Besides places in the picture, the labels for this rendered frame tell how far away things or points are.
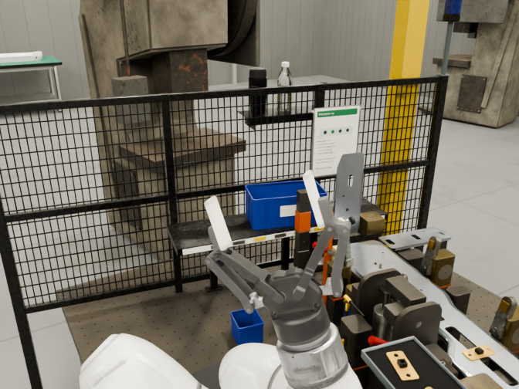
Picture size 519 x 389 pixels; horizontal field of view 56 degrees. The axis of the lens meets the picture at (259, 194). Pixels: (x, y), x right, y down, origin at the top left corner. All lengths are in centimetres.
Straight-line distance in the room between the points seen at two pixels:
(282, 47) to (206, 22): 872
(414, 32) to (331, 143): 59
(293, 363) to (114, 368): 45
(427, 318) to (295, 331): 68
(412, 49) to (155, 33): 162
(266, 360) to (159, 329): 119
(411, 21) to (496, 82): 594
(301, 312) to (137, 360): 46
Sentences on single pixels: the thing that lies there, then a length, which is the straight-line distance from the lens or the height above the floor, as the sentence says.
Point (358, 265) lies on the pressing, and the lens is 176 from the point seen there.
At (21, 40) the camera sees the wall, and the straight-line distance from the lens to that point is 1012.
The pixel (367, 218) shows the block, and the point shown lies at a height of 106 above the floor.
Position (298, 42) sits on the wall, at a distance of 1235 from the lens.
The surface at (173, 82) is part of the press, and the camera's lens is 336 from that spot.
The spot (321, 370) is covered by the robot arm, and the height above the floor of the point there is 143.
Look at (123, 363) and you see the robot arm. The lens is 102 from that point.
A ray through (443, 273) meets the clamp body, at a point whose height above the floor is 98.
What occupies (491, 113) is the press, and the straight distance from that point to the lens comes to 822.
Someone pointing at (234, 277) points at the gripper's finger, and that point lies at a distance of 68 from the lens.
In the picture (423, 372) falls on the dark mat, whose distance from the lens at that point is 112.
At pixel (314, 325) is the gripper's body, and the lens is 65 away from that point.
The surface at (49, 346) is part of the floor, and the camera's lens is 318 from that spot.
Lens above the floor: 188
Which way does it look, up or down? 22 degrees down
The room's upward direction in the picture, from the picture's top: straight up
